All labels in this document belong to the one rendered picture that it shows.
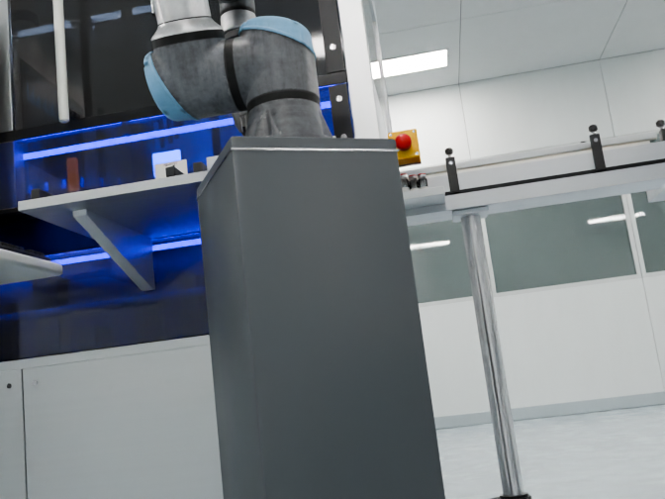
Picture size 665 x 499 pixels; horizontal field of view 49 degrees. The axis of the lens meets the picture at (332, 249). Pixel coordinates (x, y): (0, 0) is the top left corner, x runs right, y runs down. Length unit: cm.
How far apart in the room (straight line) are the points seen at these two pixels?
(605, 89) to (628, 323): 202
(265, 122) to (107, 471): 107
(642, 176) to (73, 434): 152
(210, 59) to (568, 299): 546
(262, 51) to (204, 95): 11
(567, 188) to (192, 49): 106
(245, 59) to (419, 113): 560
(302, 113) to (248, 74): 11
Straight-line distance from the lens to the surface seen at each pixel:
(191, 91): 119
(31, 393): 201
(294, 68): 115
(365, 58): 190
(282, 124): 110
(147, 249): 186
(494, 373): 187
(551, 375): 637
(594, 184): 192
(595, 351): 643
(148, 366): 187
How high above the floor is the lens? 44
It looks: 11 degrees up
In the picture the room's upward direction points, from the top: 7 degrees counter-clockwise
